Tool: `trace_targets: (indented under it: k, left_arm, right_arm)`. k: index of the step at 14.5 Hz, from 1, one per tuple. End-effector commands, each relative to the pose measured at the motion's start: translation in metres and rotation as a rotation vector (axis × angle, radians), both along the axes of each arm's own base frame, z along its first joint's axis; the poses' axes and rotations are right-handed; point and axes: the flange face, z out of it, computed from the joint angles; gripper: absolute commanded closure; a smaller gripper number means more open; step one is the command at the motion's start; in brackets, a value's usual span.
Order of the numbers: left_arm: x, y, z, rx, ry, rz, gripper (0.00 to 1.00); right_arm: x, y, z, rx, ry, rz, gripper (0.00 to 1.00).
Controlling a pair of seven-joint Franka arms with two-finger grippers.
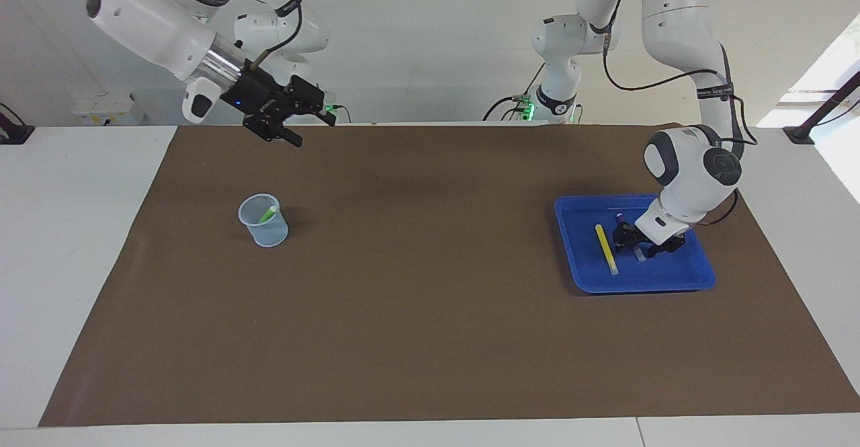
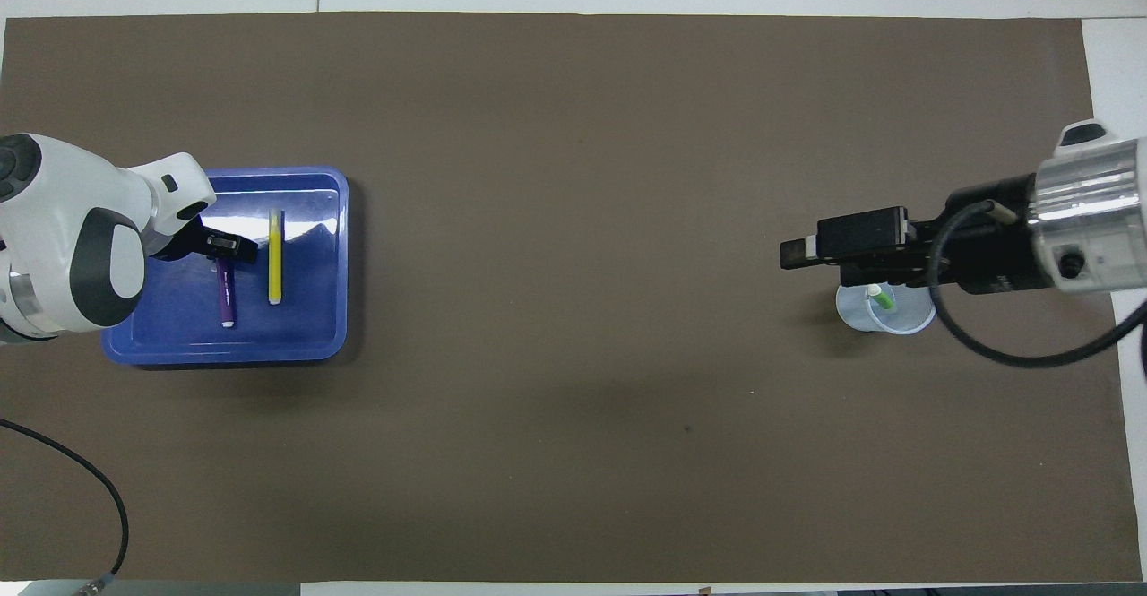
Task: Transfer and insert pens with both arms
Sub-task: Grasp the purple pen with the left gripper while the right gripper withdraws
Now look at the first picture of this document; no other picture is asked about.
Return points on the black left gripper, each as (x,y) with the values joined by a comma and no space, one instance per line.
(641,238)

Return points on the green marker pen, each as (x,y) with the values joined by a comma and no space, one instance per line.
(268,214)

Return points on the translucent plastic cup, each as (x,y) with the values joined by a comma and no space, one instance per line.
(269,234)

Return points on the black stand with pole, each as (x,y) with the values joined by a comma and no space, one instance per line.
(801,132)

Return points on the brown table mat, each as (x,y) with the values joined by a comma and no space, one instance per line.
(416,312)

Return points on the white power box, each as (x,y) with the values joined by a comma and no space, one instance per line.
(107,107)

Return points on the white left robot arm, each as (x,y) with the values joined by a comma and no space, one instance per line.
(678,30)

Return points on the yellow marker pen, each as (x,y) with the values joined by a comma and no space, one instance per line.
(606,249)

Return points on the blue plastic tray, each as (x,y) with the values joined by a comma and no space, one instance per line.
(672,275)

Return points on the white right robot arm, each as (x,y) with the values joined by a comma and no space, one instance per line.
(148,23)

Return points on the black table clamp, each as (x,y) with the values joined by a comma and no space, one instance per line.
(15,132)

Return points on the purple marker pen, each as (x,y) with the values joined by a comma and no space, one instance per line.
(639,255)

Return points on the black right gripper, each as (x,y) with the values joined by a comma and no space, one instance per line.
(259,97)

